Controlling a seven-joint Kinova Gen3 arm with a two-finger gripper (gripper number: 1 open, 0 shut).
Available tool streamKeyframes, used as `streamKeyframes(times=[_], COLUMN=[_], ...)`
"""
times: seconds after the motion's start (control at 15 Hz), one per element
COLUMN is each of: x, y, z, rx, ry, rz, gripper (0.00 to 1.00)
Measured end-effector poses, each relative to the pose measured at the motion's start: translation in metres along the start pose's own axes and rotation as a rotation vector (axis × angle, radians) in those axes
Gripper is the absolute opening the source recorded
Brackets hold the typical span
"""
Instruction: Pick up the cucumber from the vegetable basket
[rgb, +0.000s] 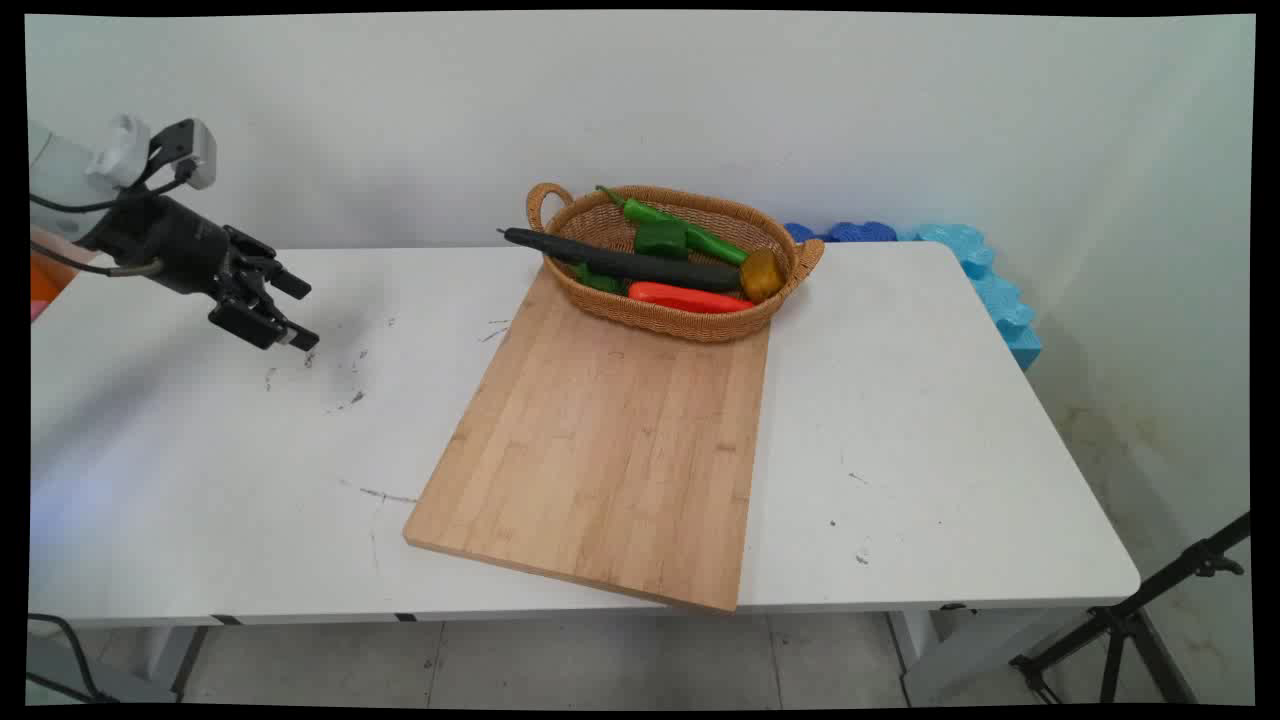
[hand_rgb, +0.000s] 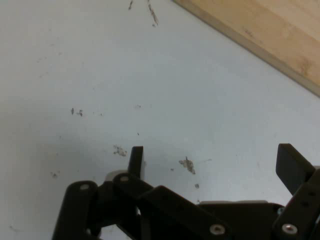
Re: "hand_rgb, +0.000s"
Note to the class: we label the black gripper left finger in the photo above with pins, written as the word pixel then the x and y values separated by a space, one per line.
pixel 135 162

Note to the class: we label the bamboo wooden cutting board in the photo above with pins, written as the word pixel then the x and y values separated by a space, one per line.
pixel 275 27

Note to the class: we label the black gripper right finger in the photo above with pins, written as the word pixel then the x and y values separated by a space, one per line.
pixel 290 170

